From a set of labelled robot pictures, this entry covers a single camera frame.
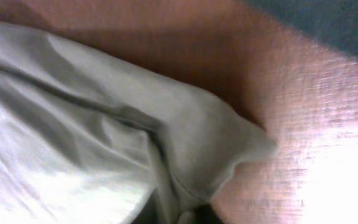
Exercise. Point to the khaki grey trousers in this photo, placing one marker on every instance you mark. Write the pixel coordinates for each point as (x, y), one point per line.
(89, 138)

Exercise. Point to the dark teal garment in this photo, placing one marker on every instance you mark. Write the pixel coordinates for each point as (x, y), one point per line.
(332, 22)

